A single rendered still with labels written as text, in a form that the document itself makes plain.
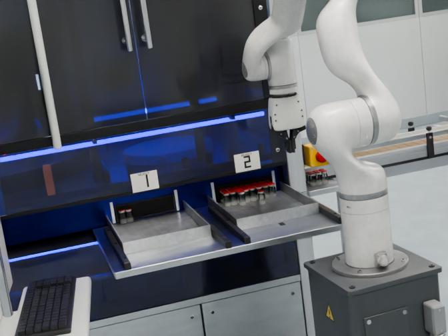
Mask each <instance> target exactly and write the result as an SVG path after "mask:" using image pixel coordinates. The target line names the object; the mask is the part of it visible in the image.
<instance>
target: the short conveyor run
mask: <svg viewBox="0 0 448 336"><path fill-rule="evenodd" d="M413 125H414V124H413V122H412V121H409V122H408V126H410V128H408V132H406V133H400V134H396V136H394V138H392V139H390V140H388V141H386V142H384V143H379V144H375V145H368V146H364V147H358V148H354V149H353V150H352V153H353V155H354V157H355V158H357V159H360V160H364V161H370V162H373V163H376V164H378V165H380V166H382V168H384V170H385V174H386V177H392V176H396V175H402V174H406V173H412V172H416V171H422V170H425V169H431V168H435V167H441V166H445V165H448V125H442V126H438V127H431V126H426V129H421V130H417V131H415V128H414V127H412V126H413ZM304 166H305V178H306V183H307V174H306V172H307V171H313V170H318V169H324V170H327V176H328V179H334V180H337V178H336V175H335V172H334V170H333V168H332V166H331V165H330V164H329V165H323V166H318V167H309V166H307V165H304Z"/></svg>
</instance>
